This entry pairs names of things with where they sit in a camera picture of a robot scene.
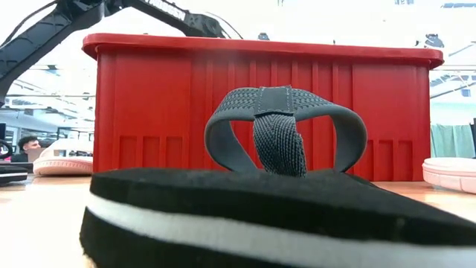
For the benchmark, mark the black flip-flop white-striped sole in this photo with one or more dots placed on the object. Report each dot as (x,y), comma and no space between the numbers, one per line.
(260,201)
(13,170)

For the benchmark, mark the green cloth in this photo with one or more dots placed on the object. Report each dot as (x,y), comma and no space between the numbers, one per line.
(451,141)

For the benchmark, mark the red plastic bin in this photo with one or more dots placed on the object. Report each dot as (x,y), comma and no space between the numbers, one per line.
(148,93)

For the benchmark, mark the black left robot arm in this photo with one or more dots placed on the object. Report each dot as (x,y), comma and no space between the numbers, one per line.
(33,41)

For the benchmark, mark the person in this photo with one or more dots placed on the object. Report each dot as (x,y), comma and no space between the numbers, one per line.
(28,143)

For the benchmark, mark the pink slide sandal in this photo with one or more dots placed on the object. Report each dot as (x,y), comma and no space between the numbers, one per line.
(450,173)
(63,165)

